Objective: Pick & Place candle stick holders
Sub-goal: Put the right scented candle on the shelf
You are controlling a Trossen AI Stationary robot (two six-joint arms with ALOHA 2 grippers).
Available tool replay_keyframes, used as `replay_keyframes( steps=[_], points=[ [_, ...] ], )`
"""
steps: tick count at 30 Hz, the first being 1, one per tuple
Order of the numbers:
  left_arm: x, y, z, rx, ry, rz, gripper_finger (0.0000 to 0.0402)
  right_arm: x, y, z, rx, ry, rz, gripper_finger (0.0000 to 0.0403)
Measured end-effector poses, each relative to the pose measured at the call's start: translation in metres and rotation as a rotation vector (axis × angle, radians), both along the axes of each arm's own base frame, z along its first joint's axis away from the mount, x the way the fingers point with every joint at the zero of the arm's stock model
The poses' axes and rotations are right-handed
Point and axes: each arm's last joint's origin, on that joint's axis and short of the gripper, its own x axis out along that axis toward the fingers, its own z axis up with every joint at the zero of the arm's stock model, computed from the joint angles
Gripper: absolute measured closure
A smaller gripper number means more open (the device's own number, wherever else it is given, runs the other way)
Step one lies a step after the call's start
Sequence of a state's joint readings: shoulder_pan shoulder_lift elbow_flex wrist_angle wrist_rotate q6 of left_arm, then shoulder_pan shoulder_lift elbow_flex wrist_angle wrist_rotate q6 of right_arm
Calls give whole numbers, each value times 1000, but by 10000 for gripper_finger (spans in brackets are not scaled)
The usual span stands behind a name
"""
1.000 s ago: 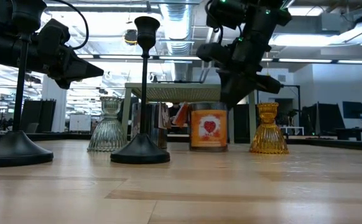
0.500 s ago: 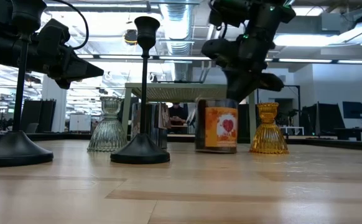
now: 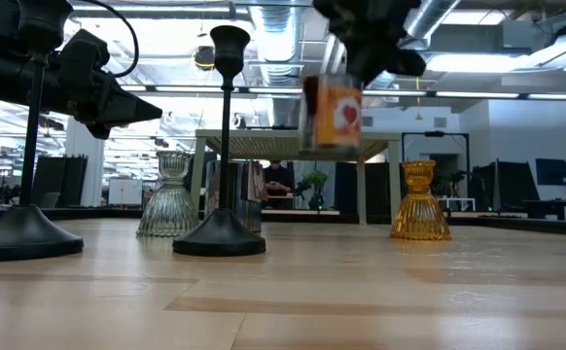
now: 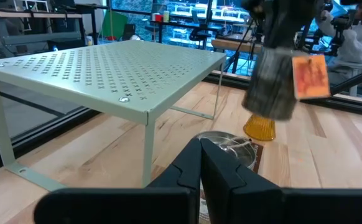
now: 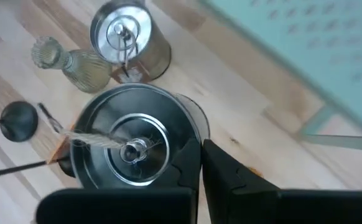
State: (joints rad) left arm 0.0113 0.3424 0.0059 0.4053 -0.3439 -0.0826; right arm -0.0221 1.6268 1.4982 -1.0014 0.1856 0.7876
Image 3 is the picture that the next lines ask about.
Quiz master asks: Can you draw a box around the orange labelled candle can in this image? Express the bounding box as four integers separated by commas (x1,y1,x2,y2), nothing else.
300,73,364,153

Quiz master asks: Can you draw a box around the yellow black ceiling cable reel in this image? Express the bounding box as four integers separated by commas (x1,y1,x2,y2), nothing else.
193,45,216,72

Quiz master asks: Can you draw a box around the black metal candlestick holder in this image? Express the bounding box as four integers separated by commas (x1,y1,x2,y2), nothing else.
172,24,266,258
0,0,85,263

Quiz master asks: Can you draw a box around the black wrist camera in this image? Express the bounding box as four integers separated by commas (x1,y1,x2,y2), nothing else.
56,27,114,84

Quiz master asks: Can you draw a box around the blue wall screen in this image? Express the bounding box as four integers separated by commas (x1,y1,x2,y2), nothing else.
535,157,566,187

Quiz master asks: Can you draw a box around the dark room divider panel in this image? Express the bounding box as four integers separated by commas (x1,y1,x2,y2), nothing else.
32,155,89,208

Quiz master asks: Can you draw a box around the pale green perforated metal shelf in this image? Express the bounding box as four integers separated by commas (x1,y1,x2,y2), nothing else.
190,128,404,226

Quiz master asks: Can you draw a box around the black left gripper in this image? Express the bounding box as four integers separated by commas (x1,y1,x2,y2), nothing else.
0,48,163,142

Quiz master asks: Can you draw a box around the yellow hanging pendant cord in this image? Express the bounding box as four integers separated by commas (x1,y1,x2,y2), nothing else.
414,76,424,122

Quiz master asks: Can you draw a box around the silver candle can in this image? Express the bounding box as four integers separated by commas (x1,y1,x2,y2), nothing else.
204,159,268,233

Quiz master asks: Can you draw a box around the amber ribbed glass candle holder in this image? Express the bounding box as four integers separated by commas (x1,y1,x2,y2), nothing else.
390,159,452,242

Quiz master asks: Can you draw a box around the person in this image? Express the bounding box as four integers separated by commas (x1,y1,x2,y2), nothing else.
263,159,295,210

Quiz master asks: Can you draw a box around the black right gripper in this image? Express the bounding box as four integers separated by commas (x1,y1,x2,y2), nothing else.
311,0,428,88

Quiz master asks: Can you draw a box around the white cabinet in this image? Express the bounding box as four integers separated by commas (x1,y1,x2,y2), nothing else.
107,178,144,206

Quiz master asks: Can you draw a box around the black tubular stand frame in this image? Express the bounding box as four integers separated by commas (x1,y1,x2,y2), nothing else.
401,130,472,213

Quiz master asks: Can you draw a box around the black camera cable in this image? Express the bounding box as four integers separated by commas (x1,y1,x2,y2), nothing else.
76,0,141,79

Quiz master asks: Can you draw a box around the small potted office plant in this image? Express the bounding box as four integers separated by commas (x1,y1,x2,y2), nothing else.
295,169,331,211

